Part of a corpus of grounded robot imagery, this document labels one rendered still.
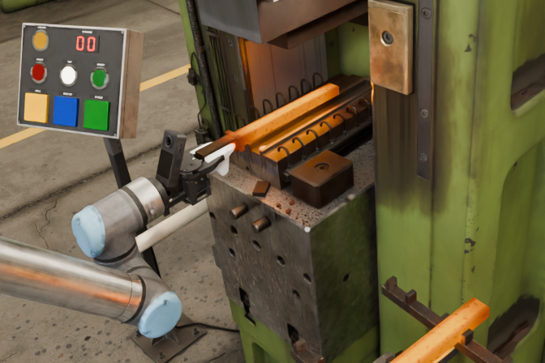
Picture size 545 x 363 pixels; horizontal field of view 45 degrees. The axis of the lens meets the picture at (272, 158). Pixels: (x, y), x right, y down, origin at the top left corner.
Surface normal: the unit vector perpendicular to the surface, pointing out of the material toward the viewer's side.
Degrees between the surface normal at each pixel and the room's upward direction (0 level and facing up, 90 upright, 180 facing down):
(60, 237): 0
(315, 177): 0
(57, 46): 60
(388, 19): 90
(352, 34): 90
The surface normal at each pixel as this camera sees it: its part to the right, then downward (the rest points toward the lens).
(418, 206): -0.73, 0.44
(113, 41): -0.39, 0.05
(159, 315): 0.64, 0.41
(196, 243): -0.11, -0.83
